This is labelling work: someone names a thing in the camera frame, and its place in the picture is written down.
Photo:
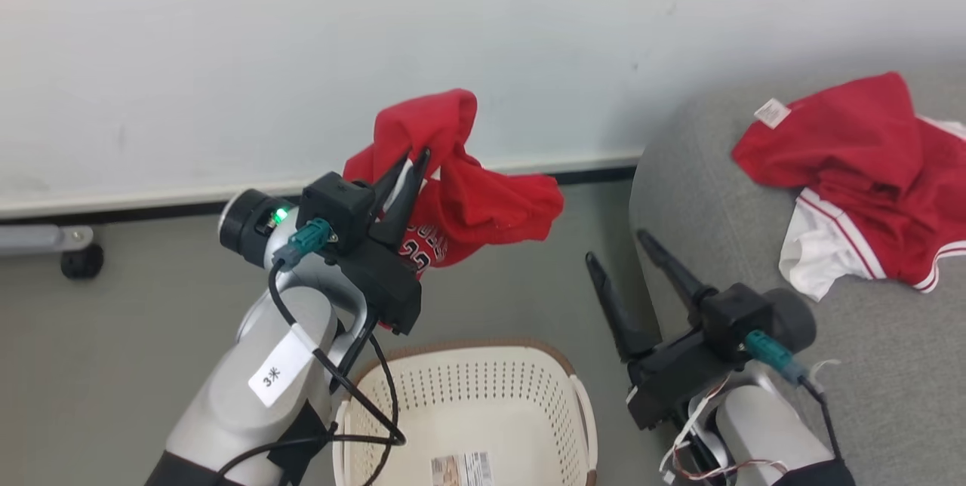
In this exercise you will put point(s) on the red basketball jersey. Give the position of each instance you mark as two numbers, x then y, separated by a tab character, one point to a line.
483	203

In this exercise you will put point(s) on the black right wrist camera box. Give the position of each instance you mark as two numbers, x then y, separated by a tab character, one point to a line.
736	320

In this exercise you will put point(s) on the grey metal furniture leg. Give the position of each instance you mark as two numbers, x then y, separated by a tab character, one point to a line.
38	238

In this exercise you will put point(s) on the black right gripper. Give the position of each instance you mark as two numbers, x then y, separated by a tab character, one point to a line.
672	380

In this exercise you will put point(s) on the printed label in basket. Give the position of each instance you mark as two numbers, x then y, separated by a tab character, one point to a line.
462	469

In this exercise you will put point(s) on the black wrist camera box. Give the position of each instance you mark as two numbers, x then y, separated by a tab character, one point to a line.
736	320
337	207

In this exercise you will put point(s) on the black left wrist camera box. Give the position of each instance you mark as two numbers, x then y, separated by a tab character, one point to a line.
337	207

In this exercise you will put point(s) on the grey fabric sofa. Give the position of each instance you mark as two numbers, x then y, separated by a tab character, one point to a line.
890	365

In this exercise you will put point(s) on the black caster wheel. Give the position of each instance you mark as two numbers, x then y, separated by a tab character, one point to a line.
81	262

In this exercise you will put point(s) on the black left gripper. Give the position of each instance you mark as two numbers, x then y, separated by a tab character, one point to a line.
389	282

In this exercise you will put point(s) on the red and white shorts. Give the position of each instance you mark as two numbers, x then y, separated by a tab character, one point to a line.
868	154

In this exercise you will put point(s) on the white paper tag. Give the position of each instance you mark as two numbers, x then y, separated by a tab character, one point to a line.
278	369

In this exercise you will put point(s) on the cream perforated plastic laundry basket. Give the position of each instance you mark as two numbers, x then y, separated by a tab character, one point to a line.
483	403

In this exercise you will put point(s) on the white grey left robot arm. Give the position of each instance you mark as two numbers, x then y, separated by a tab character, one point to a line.
249	388

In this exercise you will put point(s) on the white and black baseboard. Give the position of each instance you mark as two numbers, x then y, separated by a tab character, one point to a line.
151	199

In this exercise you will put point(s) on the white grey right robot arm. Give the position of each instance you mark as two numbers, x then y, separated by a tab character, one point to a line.
762	426

